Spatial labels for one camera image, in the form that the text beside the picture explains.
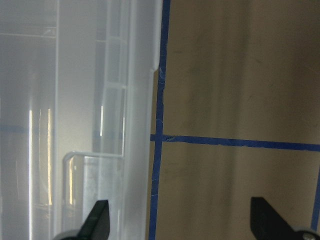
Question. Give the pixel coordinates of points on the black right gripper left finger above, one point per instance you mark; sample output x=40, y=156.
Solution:
x=97, y=224

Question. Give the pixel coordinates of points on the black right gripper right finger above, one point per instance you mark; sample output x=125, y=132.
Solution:
x=266, y=223

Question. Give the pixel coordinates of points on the clear plastic box lid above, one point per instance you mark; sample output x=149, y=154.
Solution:
x=76, y=86

